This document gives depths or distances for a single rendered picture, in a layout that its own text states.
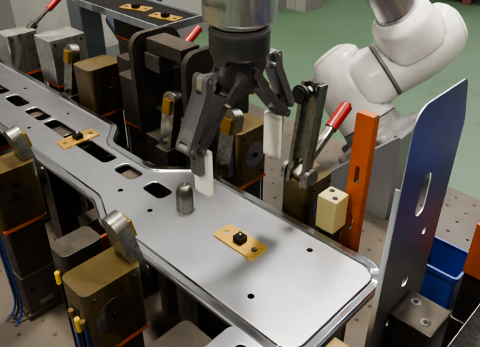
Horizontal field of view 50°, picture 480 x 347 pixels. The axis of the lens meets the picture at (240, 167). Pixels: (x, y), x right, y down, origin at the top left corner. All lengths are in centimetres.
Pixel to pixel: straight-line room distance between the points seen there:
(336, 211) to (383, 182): 54
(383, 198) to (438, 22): 44
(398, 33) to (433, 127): 84
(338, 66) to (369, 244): 45
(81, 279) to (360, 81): 89
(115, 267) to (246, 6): 37
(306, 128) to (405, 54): 57
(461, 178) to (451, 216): 155
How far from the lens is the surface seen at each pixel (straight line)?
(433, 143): 51
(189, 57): 98
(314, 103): 79
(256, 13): 59
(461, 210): 148
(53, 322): 115
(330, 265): 78
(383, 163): 130
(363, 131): 75
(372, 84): 136
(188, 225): 84
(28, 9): 404
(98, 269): 72
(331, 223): 81
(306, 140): 83
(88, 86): 126
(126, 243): 69
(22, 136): 97
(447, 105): 50
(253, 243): 80
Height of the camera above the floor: 152
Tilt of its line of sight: 32 degrees down
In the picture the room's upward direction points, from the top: straight up
